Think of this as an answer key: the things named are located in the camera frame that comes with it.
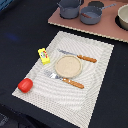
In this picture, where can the yellow butter box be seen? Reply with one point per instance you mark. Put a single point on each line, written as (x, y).
(43, 56)

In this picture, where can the red toy tomato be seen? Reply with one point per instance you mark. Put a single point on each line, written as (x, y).
(25, 85)

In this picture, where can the brown toy sausage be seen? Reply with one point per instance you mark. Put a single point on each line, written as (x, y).
(85, 15)

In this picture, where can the grey toy pot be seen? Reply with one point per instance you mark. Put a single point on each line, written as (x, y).
(69, 9)

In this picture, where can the grey toy saucepan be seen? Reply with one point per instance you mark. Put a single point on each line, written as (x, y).
(94, 12)

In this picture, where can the round wooden plate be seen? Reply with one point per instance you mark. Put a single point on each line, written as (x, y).
(68, 66)

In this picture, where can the beige woven placemat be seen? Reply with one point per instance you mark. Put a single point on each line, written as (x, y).
(59, 98)

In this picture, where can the brown toy stove board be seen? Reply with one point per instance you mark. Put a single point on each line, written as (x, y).
(107, 26)

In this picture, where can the beige bowl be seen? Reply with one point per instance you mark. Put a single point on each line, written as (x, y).
(123, 16)

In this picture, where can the wooden handled toy fork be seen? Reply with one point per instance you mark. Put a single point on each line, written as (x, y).
(66, 80)

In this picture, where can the wooden handled toy knife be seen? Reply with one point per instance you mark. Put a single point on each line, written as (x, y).
(79, 56)

